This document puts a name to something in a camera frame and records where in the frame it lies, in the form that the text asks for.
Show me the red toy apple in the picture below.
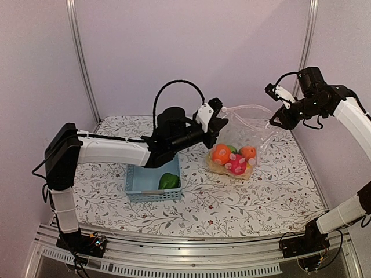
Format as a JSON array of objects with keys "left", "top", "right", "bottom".
[{"left": 224, "top": 153, "right": 247, "bottom": 175}]

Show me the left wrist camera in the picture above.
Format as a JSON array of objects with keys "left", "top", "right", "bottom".
[{"left": 192, "top": 98, "right": 223, "bottom": 133}]

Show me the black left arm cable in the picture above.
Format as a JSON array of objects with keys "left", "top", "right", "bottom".
[{"left": 152, "top": 80, "right": 206, "bottom": 128}]

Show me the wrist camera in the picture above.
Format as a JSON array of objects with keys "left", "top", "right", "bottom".
[
  {"left": 192, "top": 98, "right": 223, "bottom": 133},
  {"left": 264, "top": 83, "right": 279, "bottom": 101}
]

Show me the orange toy orange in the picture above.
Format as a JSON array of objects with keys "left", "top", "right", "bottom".
[{"left": 238, "top": 146, "right": 257, "bottom": 160}]

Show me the right aluminium corner post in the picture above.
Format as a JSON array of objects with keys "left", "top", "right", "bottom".
[{"left": 299, "top": 0, "right": 319, "bottom": 70}]

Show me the orange green toy mango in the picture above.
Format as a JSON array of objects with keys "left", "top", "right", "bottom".
[{"left": 212, "top": 144, "right": 231, "bottom": 166}]

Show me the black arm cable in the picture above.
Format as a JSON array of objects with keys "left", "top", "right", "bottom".
[
  {"left": 275, "top": 71, "right": 299, "bottom": 87},
  {"left": 152, "top": 80, "right": 206, "bottom": 128}
]

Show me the clear zip top bag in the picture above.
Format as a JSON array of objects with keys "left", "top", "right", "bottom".
[{"left": 206, "top": 104, "right": 279, "bottom": 180}]

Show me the aluminium corner post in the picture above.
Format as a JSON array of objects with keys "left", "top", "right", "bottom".
[
  {"left": 299, "top": 0, "right": 319, "bottom": 70},
  {"left": 66, "top": 0, "right": 101, "bottom": 124}
]

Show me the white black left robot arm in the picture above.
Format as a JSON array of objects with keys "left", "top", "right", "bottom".
[{"left": 43, "top": 104, "right": 228, "bottom": 257}]

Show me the light blue perforated basket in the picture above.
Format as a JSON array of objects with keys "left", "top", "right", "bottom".
[{"left": 125, "top": 155, "right": 182, "bottom": 202}]

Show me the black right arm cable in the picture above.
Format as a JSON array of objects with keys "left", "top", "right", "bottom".
[{"left": 275, "top": 71, "right": 299, "bottom": 87}]

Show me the green toy watermelon ball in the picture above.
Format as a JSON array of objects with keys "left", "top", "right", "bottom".
[{"left": 227, "top": 145, "right": 238, "bottom": 153}]

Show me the aluminium front rail frame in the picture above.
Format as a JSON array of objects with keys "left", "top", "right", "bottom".
[{"left": 24, "top": 223, "right": 364, "bottom": 277}]

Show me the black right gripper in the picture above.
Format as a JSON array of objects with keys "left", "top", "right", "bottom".
[{"left": 270, "top": 94, "right": 327, "bottom": 130}]

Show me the green toy bell pepper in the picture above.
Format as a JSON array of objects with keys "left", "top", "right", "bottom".
[{"left": 158, "top": 173, "right": 180, "bottom": 190}]

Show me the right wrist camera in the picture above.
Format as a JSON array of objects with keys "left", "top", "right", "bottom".
[{"left": 264, "top": 83, "right": 279, "bottom": 101}]

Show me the floral tablecloth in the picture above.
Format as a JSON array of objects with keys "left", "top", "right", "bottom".
[{"left": 73, "top": 130, "right": 327, "bottom": 237}]

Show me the left aluminium corner post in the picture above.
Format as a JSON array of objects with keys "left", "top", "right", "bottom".
[{"left": 66, "top": 0, "right": 101, "bottom": 124}]

